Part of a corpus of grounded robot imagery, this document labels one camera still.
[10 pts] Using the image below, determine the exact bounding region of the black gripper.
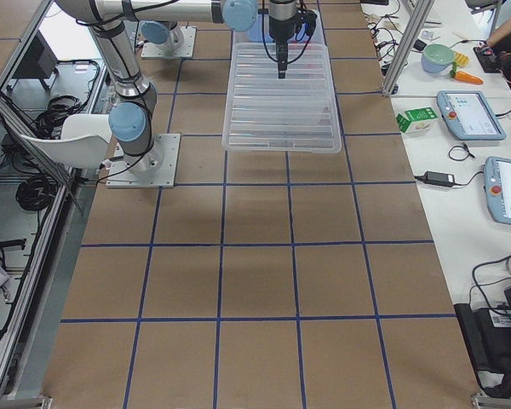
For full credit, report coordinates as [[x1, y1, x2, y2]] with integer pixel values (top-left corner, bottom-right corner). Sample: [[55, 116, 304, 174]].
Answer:
[[268, 0, 297, 79]]

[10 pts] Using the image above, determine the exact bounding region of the clear plastic box lid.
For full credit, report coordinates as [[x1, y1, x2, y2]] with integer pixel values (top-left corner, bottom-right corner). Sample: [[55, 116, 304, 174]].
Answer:
[[222, 43, 342, 154]]

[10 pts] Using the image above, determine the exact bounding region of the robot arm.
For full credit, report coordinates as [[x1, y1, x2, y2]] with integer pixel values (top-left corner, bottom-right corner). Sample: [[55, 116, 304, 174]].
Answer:
[[141, 20, 184, 49], [58, 1, 262, 178]]

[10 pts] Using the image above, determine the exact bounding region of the clear plastic storage box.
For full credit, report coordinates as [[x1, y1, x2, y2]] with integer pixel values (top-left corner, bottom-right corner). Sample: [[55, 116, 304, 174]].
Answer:
[[236, 9, 323, 45]]

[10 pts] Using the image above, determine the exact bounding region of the green white carton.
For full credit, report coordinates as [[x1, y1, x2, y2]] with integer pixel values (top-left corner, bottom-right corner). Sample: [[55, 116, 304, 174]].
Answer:
[[396, 107, 438, 134]]

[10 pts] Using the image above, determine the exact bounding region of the green bowl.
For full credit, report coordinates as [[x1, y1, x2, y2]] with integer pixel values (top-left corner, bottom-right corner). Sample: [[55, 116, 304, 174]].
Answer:
[[421, 43, 455, 73]]

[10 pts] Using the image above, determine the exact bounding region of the yellow toy corn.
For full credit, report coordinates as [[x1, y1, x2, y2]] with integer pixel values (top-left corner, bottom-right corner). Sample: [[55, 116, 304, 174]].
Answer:
[[453, 52, 470, 68]]

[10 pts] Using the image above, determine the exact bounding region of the toy carrot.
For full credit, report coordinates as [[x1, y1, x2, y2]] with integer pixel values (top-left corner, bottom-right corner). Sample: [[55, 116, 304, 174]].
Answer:
[[450, 63, 484, 85]]

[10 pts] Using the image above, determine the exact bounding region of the teach pendant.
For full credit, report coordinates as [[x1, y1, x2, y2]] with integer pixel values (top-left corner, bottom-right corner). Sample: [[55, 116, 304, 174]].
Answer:
[[484, 157, 511, 225], [436, 90, 507, 141]]

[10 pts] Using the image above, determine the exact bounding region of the black power adapter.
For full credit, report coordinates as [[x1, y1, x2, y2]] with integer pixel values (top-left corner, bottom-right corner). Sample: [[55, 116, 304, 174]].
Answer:
[[415, 170, 456, 187]]

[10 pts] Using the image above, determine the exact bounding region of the white chair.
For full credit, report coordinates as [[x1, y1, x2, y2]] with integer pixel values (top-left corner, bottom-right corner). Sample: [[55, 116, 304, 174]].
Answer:
[[20, 114, 112, 170]]

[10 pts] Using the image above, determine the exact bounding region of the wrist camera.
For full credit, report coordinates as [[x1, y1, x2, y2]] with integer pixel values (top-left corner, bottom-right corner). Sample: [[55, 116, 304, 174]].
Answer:
[[298, 9, 318, 37]]

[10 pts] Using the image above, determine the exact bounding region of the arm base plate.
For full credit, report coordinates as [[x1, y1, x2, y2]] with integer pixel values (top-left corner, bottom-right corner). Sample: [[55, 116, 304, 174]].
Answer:
[[141, 21, 197, 60], [105, 134, 181, 188]]

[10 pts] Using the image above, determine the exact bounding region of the aluminium frame post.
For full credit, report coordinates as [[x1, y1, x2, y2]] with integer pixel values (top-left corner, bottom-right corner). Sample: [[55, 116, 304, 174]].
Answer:
[[382, 0, 433, 96]]

